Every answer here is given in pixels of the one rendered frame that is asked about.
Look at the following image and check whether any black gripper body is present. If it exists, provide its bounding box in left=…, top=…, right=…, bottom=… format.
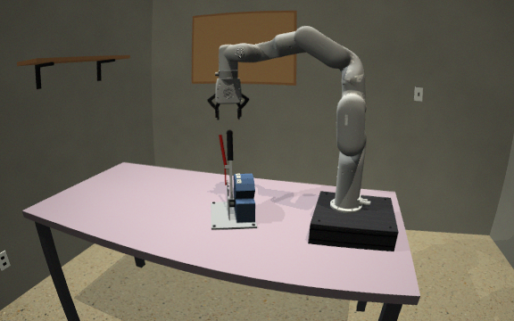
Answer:
left=215, top=78, right=242, bottom=104

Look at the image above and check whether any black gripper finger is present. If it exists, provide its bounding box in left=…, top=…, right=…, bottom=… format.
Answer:
left=207, top=94, right=220, bottom=119
left=237, top=94, right=249, bottom=119

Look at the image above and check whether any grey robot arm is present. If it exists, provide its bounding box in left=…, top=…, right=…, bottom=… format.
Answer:
left=215, top=26, right=370, bottom=213

